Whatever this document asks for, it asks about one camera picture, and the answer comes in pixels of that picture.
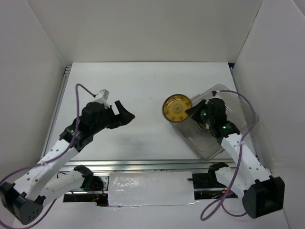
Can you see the white front cover panel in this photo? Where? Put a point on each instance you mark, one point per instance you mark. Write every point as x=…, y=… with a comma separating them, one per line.
x=150, y=189

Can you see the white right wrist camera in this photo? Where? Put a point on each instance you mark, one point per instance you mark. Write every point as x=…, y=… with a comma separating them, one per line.
x=216, y=93

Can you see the clear plastic bin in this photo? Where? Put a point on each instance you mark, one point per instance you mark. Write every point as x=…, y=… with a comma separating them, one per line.
x=202, y=143

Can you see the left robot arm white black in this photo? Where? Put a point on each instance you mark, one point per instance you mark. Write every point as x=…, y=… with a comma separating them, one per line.
x=26, y=197

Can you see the yellow patterned plate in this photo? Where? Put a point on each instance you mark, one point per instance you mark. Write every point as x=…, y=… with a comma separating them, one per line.
x=175, y=106

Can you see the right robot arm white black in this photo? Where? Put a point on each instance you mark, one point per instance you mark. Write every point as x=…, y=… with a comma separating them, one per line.
x=260, y=192

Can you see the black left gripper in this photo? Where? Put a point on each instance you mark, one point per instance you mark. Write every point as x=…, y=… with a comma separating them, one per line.
x=122, y=118

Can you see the cream plate with dark patch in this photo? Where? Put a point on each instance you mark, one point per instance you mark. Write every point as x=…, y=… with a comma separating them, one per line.
x=203, y=126

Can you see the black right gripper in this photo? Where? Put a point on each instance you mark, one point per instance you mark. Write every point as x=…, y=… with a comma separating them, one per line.
x=193, y=112

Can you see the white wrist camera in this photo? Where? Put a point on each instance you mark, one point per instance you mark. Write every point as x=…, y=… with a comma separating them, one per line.
x=216, y=93
x=102, y=97

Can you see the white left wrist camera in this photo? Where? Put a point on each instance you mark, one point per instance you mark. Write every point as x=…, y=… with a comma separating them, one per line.
x=102, y=97

